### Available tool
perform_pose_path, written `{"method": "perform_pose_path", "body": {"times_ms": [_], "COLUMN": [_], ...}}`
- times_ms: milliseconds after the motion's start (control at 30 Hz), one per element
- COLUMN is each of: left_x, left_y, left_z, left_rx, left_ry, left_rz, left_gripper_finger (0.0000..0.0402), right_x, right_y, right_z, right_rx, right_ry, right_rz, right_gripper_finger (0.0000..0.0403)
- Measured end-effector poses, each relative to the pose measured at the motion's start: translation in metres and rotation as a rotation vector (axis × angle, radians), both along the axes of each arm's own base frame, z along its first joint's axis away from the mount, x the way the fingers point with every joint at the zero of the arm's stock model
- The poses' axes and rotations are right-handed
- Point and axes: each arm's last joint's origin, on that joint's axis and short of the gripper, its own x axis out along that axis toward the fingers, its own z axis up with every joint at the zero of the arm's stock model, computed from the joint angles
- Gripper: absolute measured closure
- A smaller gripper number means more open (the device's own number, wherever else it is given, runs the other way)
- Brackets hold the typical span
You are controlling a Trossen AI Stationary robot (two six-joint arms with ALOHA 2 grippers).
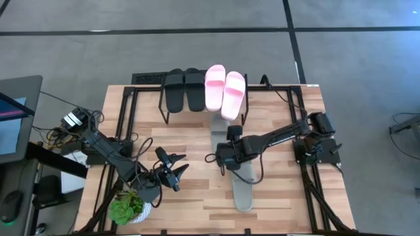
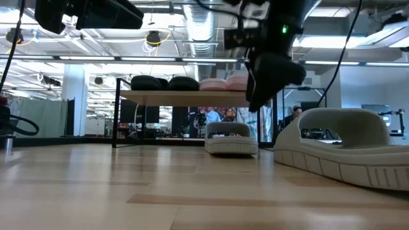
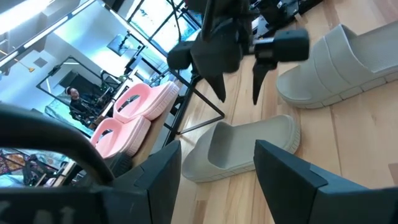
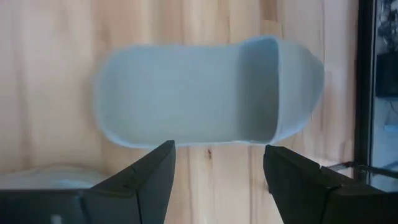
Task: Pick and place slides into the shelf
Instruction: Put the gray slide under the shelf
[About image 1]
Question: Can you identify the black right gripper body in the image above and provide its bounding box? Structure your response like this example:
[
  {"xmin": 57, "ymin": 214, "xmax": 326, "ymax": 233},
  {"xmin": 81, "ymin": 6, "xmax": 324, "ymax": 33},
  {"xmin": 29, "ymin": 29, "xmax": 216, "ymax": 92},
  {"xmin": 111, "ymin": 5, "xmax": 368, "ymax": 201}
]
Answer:
[{"xmin": 215, "ymin": 137, "xmax": 247, "ymax": 171}]

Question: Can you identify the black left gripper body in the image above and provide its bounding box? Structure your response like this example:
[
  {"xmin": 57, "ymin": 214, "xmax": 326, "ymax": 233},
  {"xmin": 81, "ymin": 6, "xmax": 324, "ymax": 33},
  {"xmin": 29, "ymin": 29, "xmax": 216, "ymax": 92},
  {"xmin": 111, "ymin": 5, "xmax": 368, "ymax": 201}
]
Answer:
[{"xmin": 156, "ymin": 162, "xmax": 182, "ymax": 193}]

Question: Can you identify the grey rubber slide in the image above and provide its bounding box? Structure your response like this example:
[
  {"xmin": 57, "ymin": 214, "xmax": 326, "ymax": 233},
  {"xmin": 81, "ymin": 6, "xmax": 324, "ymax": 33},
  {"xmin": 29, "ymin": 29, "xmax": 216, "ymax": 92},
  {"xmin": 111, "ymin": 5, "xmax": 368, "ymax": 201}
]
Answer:
[
  {"xmin": 231, "ymin": 160, "xmax": 255, "ymax": 212},
  {"xmin": 209, "ymin": 111, "xmax": 230, "ymax": 155}
]

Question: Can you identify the pink rubber slide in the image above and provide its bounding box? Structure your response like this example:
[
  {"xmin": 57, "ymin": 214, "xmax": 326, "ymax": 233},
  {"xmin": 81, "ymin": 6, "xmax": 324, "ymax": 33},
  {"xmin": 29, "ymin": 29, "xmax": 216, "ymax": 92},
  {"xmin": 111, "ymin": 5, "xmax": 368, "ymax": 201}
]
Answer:
[
  {"xmin": 204, "ymin": 64, "xmax": 226, "ymax": 112},
  {"xmin": 220, "ymin": 71, "xmax": 247, "ymax": 121}
]

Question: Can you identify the black rubber slide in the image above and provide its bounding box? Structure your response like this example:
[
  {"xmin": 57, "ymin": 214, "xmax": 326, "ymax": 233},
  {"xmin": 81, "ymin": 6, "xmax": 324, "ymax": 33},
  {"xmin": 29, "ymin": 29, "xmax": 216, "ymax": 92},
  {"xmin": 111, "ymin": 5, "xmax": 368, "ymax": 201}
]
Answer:
[
  {"xmin": 163, "ymin": 68, "xmax": 185, "ymax": 114},
  {"xmin": 183, "ymin": 68, "xmax": 206, "ymax": 113}
]

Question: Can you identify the green succulent in white pot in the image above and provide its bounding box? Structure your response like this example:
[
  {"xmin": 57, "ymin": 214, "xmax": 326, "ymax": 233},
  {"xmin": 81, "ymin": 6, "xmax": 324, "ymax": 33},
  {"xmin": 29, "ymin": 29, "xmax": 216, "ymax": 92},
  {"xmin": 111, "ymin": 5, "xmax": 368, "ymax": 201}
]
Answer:
[{"xmin": 108, "ymin": 189, "xmax": 152, "ymax": 226}]

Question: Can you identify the white box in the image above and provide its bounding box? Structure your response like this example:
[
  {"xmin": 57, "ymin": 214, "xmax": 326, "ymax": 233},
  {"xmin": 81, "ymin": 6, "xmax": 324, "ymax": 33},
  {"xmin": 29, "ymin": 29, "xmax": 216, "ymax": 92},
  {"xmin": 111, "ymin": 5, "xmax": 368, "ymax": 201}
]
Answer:
[{"xmin": 60, "ymin": 152, "xmax": 88, "ymax": 194}]

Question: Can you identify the grey side desk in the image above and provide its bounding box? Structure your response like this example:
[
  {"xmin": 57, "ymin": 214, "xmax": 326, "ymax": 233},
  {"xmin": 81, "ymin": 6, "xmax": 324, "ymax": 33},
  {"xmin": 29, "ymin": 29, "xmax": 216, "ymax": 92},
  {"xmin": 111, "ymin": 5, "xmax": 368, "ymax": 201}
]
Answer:
[{"xmin": 0, "ymin": 159, "xmax": 40, "ymax": 236}]

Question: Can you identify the grey framed monitor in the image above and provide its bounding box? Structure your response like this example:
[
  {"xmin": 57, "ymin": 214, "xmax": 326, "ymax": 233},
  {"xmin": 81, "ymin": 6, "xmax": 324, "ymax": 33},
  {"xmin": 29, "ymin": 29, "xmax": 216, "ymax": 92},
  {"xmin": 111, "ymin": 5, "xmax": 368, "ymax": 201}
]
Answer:
[{"xmin": 0, "ymin": 75, "xmax": 43, "ymax": 165}]

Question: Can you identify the black computer mouse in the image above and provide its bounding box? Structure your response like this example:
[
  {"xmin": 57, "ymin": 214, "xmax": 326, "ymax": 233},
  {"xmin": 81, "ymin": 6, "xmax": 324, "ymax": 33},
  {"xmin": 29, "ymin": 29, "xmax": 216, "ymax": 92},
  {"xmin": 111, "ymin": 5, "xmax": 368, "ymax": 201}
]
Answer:
[{"xmin": 0, "ymin": 190, "xmax": 24, "ymax": 226}]

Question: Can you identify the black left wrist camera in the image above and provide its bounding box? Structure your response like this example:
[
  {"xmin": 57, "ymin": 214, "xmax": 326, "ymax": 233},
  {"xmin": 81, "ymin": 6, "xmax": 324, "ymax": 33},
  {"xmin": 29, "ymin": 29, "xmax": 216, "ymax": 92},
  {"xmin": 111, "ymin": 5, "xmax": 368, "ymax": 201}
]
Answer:
[{"xmin": 154, "ymin": 146, "xmax": 172, "ymax": 168}]

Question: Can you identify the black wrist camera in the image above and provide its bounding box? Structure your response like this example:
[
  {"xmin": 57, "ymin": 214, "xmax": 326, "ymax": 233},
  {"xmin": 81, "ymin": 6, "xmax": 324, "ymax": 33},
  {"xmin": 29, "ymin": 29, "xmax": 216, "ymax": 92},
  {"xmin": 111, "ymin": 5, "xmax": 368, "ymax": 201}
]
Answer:
[
  {"xmin": 154, "ymin": 146, "xmax": 172, "ymax": 168},
  {"xmin": 226, "ymin": 125, "xmax": 243, "ymax": 142}
]

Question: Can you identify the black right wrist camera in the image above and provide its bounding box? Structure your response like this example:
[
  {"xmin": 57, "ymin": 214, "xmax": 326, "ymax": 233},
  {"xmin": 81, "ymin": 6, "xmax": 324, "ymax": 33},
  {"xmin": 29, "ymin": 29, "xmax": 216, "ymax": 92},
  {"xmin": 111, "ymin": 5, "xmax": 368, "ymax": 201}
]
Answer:
[{"xmin": 226, "ymin": 125, "xmax": 243, "ymax": 142}]

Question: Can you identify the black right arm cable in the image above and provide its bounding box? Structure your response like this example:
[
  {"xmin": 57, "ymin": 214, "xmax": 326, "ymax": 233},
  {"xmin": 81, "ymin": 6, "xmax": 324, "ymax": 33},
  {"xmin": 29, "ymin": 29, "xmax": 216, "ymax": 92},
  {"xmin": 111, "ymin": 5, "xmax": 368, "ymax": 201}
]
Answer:
[{"xmin": 205, "ymin": 152, "xmax": 265, "ymax": 185}]

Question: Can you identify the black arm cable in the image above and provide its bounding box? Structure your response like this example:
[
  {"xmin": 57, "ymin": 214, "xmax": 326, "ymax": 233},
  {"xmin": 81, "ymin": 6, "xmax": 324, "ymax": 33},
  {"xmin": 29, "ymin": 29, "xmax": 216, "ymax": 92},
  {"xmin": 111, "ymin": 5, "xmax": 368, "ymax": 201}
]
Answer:
[
  {"xmin": 131, "ymin": 137, "xmax": 164, "ymax": 208},
  {"xmin": 205, "ymin": 152, "xmax": 265, "ymax": 185}
]

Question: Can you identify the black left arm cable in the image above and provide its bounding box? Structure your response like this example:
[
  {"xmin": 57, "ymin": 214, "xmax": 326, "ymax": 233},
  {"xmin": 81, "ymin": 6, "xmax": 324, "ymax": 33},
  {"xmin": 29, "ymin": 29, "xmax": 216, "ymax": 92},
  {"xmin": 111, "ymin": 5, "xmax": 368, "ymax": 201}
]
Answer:
[{"xmin": 131, "ymin": 137, "xmax": 164, "ymax": 208}]

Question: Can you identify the wooden shelf with black frame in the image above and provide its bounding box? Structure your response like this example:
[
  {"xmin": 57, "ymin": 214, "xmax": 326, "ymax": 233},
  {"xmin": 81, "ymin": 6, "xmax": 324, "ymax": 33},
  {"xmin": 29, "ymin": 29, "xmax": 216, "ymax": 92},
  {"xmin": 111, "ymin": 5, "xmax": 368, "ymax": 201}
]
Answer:
[{"xmin": 158, "ymin": 72, "xmax": 249, "ymax": 126}]

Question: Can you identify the black metal table frame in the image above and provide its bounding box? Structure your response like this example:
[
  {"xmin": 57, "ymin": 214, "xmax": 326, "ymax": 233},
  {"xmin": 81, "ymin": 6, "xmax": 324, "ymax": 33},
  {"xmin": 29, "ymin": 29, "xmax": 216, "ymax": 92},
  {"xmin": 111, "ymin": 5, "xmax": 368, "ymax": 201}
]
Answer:
[{"xmin": 78, "ymin": 85, "xmax": 357, "ymax": 234}]

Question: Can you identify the black table power cable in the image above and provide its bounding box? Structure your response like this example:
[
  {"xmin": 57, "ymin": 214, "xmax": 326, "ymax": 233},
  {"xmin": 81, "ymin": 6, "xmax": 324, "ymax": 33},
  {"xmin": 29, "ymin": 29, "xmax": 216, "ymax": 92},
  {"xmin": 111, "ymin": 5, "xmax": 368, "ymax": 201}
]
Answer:
[{"xmin": 261, "ymin": 74, "xmax": 309, "ymax": 116}]

